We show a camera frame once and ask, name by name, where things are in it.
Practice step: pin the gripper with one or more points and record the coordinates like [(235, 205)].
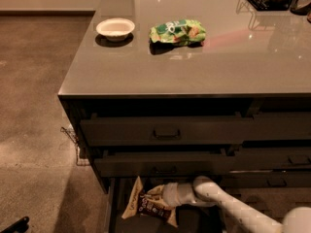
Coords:
[(170, 194)]

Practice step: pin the brown sea salt chip bag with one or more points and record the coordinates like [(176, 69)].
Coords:
[(140, 204)]

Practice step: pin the dark drawer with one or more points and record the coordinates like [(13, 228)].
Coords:
[(150, 164), (165, 130), (264, 180), (256, 159), (281, 126)]

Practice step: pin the open bottom drawer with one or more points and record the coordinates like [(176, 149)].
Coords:
[(190, 219)]

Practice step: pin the dark right middle drawer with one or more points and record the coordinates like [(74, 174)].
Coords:
[(256, 159)]

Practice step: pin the dark counter cabinet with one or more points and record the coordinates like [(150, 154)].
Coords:
[(250, 63)]

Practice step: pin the dark right top drawer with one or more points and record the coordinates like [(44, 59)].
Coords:
[(281, 126)]

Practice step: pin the dark right bottom drawer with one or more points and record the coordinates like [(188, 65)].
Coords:
[(264, 180)]

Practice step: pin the green chip bag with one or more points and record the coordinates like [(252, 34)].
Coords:
[(183, 32)]

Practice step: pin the dark round object on counter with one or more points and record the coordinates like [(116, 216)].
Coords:
[(300, 7)]

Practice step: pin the black object bottom left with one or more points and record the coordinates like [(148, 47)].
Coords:
[(20, 226)]

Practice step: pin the white paper bowl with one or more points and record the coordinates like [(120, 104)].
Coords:
[(115, 29)]

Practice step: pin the wire rack on floor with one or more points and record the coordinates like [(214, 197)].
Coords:
[(81, 159)]

